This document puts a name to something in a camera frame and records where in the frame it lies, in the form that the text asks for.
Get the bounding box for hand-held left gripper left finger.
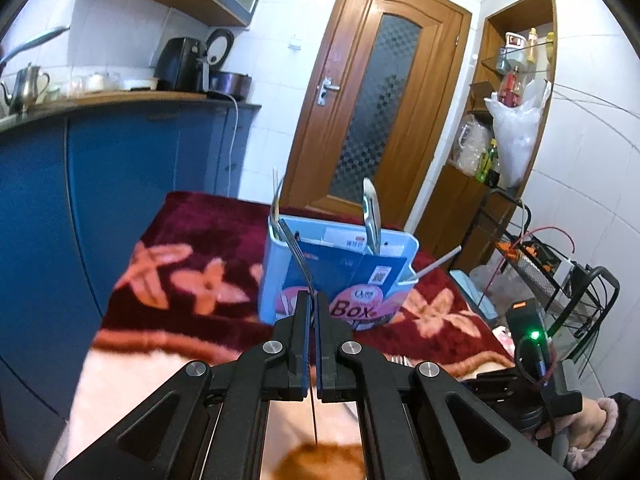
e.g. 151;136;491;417
47;290;314;480

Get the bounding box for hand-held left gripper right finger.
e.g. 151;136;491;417
315;292;577;480

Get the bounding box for light blue utensil holder box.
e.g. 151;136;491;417
258;214;421;332

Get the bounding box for silver fork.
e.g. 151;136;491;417
272;217;322;448
274;174;287;222

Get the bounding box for metal spoon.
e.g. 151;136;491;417
360;177;385;257

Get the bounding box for person's right forearm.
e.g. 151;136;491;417
565;391;640;473

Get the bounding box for person's right hand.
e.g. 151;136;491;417
536;399;606;456

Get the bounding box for smartphone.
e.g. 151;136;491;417
492;326;517;357

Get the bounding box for black metal rack cart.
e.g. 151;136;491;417
469;187;622;376

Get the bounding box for red floral printed blanket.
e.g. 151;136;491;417
47;190;517;480

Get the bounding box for wooden shelf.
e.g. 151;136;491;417
414;0;559;273

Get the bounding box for green bottle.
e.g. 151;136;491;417
476;138;502;184

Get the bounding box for bag of dried food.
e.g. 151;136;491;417
452;114;494;177

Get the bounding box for white plastic bag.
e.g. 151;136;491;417
483;79;554;189

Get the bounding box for red can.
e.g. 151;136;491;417
499;72;524;107

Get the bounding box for wooden door with glass pane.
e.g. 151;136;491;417
281;0;474;233

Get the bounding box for blue kitchen counter cabinets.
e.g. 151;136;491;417
0;89;262;441

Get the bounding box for black rice cooker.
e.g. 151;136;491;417
204;27;254;102

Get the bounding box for black air fryer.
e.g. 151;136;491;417
152;37;209;94

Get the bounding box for white bowls on counter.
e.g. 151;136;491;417
49;71;160;97

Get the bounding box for steel kettle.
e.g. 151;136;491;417
0;63;51;117

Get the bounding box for red cable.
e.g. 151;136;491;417
519;225;577;257

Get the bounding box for white power cable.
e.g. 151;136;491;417
224;93;241;197

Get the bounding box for silver door handle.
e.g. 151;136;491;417
316;77;341;107

